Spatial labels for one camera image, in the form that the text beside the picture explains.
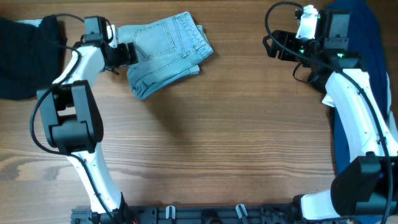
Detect light blue denim shorts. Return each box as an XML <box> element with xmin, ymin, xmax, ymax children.
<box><xmin>118</xmin><ymin>11</ymin><xmax>213</xmax><ymax>100</ymax></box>

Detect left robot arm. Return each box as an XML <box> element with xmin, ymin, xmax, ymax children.
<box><xmin>30</xmin><ymin>16</ymin><xmax>138</xmax><ymax>223</ymax></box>

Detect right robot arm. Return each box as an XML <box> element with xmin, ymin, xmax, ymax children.
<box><xmin>263</xmin><ymin>4</ymin><xmax>397</xmax><ymax>223</ymax></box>

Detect white garment at right edge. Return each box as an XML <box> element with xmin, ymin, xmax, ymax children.
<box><xmin>330</xmin><ymin>72</ymin><xmax>397</xmax><ymax>151</ymax></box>

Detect dark blue garment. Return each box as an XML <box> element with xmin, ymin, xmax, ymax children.
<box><xmin>326</xmin><ymin>0</ymin><xmax>397</xmax><ymax>174</ymax></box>

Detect white cloth under black garment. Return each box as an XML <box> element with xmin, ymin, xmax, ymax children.
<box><xmin>17</xmin><ymin>19</ymin><xmax>42</xmax><ymax>27</ymax></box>

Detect black folded garment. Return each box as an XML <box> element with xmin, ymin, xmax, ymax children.
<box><xmin>1</xmin><ymin>15</ymin><xmax>63</xmax><ymax>100</ymax></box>

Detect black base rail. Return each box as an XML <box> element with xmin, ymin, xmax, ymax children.
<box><xmin>70</xmin><ymin>203</ymin><xmax>312</xmax><ymax>224</ymax></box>

